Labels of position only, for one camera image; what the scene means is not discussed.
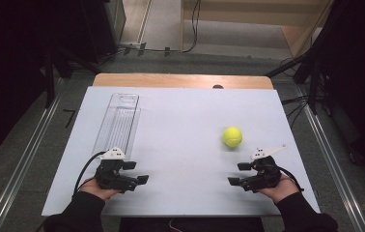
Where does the yellow tennis ball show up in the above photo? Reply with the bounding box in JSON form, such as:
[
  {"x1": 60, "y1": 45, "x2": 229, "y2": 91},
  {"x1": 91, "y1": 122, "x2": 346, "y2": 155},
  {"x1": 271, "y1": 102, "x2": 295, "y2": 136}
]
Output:
[{"x1": 221, "y1": 126, "x2": 243, "y2": 149}]

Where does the clear plastic tray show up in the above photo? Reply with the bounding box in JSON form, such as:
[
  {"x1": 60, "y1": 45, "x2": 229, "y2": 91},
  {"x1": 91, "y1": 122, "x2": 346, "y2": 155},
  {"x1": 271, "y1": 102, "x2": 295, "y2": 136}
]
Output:
[{"x1": 92, "y1": 92, "x2": 142, "y2": 160}]

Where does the person's left hand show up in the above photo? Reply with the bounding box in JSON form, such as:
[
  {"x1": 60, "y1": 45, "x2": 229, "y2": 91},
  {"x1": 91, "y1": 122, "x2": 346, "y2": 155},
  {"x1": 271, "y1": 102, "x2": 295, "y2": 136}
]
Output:
[{"x1": 78, "y1": 177, "x2": 121, "y2": 201}]

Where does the black curtain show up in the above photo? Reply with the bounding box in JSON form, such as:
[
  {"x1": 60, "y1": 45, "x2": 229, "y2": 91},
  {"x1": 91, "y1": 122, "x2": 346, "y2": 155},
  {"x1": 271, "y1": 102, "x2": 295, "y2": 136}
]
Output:
[
  {"x1": 312, "y1": 0, "x2": 365, "y2": 175},
  {"x1": 0, "y1": 0, "x2": 90, "y2": 163}
]

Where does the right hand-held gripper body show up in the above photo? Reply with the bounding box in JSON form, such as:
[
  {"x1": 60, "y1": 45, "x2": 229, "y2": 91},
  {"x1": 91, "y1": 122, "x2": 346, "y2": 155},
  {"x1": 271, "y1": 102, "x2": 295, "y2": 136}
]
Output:
[{"x1": 239, "y1": 144, "x2": 288, "y2": 193}]

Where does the light wooden shelf unit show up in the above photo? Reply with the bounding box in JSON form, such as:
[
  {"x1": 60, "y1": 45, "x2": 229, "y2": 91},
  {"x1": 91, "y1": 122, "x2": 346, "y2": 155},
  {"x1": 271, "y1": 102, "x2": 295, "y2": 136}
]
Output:
[{"x1": 180, "y1": 0, "x2": 334, "y2": 59}]

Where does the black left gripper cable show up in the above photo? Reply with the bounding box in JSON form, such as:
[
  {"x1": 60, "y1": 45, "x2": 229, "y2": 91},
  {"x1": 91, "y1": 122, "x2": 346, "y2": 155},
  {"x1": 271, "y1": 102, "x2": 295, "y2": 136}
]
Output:
[{"x1": 72, "y1": 151, "x2": 107, "y2": 197}]

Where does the bundle of black cables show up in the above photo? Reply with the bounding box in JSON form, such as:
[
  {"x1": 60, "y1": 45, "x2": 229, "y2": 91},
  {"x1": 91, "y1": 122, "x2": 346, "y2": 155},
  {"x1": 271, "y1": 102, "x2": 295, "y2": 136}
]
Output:
[{"x1": 280, "y1": 93, "x2": 314, "y2": 129}]

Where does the black floor cable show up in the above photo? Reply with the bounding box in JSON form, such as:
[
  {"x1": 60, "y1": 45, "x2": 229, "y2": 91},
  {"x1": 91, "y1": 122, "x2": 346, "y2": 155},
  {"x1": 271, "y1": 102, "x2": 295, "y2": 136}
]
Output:
[{"x1": 116, "y1": 0, "x2": 203, "y2": 56}]

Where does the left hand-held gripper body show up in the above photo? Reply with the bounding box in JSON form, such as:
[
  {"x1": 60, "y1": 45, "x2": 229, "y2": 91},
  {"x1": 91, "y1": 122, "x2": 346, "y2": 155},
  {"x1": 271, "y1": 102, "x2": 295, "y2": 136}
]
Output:
[{"x1": 94, "y1": 147, "x2": 140, "y2": 193}]

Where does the white table board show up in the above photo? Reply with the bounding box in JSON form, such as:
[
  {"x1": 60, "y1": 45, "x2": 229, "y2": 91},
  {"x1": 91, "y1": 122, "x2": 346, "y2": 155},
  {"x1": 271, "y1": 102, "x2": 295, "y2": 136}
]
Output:
[{"x1": 41, "y1": 86, "x2": 321, "y2": 218}]

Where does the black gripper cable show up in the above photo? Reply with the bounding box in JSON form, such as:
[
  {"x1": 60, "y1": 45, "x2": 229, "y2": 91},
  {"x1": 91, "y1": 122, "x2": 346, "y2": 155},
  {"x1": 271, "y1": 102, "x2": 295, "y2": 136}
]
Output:
[
  {"x1": 277, "y1": 165, "x2": 305, "y2": 193},
  {"x1": 72, "y1": 151, "x2": 107, "y2": 197}
]

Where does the aluminium floor rail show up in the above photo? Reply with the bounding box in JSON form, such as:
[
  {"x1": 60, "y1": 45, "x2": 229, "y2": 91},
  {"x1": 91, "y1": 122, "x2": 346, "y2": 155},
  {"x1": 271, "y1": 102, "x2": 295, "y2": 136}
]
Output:
[
  {"x1": 295, "y1": 85, "x2": 365, "y2": 232},
  {"x1": 0, "y1": 95, "x2": 63, "y2": 232}
]

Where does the person's right hand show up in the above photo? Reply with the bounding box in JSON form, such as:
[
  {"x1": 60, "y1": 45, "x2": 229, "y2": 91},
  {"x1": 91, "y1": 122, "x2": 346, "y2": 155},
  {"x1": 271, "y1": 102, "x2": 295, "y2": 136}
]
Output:
[{"x1": 257, "y1": 173, "x2": 300, "y2": 205}]

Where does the black cabinet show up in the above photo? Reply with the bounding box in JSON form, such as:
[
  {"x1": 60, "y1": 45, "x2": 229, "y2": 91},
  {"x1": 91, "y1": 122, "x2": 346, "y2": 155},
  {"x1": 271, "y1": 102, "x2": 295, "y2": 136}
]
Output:
[{"x1": 82, "y1": 0, "x2": 127, "y2": 64}]

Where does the wooden table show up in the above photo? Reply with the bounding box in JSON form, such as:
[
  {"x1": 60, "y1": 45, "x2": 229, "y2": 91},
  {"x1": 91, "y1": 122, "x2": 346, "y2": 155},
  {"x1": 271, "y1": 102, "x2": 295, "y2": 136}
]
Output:
[{"x1": 92, "y1": 72, "x2": 274, "y2": 91}]

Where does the black tripod stand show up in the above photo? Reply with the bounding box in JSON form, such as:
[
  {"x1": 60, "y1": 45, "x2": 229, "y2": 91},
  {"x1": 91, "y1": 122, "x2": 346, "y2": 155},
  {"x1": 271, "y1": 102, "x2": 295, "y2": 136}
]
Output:
[
  {"x1": 265, "y1": 47, "x2": 324, "y2": 115},
  {"x1": 40, "y1": 42, "x2": 102, "y2": 109}
]

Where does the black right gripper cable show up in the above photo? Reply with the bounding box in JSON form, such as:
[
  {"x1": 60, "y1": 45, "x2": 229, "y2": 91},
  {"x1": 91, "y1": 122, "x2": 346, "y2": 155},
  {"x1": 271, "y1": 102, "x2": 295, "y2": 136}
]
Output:
[{"x1": 277, "y1": 165, "x2": 305, "y2": 193}]

